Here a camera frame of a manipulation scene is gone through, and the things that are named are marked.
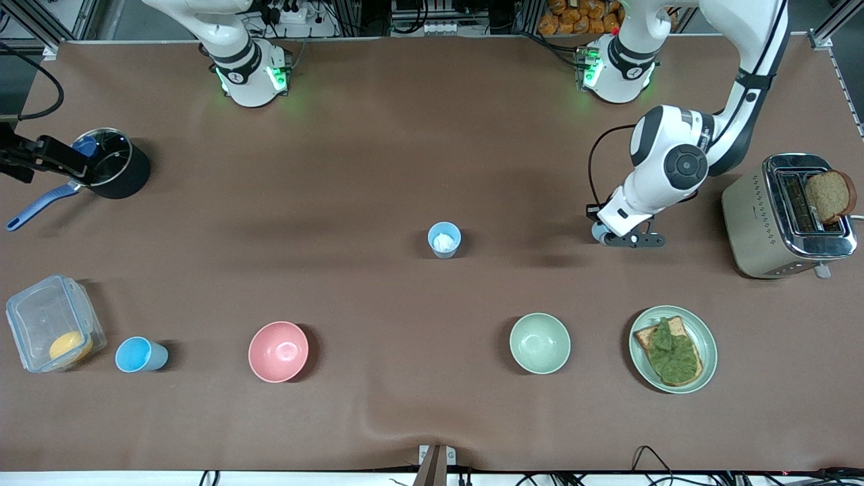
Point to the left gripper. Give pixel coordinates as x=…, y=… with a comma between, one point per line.
x=590, y=214

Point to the blue plastic cup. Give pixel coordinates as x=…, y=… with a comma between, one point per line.
x=598, y=234
x=444, y=241
x=138, y=354

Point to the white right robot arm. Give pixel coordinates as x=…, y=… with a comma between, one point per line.
x=246, y=81

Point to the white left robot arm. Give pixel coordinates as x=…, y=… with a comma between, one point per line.
x=665, y=169

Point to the glass lid with blue knob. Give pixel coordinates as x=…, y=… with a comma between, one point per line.
x=108, y=158

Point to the toast slice with crust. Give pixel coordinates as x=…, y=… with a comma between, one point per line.
x=644, y=335

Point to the light green bowl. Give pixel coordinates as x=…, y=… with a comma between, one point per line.
x=540, y=344

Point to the silver beige toaster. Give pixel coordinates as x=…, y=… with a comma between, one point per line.
x=752, y=229

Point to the green lettuce leaf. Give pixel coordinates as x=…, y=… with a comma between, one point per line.
x=671, y=354

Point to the clear plastic container blue rim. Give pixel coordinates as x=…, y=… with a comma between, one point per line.
x=40, y=317

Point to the light green plate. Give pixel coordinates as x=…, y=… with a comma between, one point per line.
x=707, y=347

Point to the brown table cloth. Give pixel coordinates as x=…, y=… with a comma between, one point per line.
x=432, y=135

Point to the yellow round food piece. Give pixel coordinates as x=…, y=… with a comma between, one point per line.
x=71, y=347

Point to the bag of orange buns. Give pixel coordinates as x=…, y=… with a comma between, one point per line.
x=580, y=17

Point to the brown bread slice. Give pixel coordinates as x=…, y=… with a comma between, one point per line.
x=829, y=196

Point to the white power strip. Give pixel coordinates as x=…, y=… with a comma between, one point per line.
x=290, y=12

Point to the pink bowl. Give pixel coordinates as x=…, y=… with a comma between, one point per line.
x=278, y=351

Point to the metal table clamp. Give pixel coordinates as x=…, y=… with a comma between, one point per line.
x=433, y=466

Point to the aluminium frame profile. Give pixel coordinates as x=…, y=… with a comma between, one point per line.
x=40, y=20

